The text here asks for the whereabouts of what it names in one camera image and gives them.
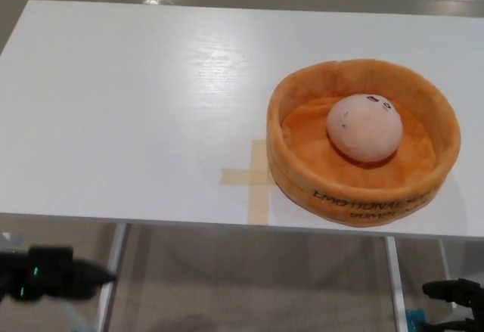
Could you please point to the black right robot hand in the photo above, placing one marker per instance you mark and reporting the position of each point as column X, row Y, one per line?
column 474, row 298

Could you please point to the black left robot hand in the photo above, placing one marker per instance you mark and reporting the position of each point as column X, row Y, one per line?
column 49, row 275

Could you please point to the long beige masking tape strip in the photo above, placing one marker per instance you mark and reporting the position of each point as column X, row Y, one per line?
column 258, row 203

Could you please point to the short beige masking tape strip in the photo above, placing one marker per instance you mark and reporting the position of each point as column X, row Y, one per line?
column 238, row 176

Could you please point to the orange plush round plate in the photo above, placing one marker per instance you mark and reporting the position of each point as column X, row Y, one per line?
column 302, row 139

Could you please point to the white metal table leg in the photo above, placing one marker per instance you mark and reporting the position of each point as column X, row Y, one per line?
column 446, row 260
column 397, row 271
column 117, row 249

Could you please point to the pink round plush toy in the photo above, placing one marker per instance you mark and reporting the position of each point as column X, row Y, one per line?
column 363, row 129

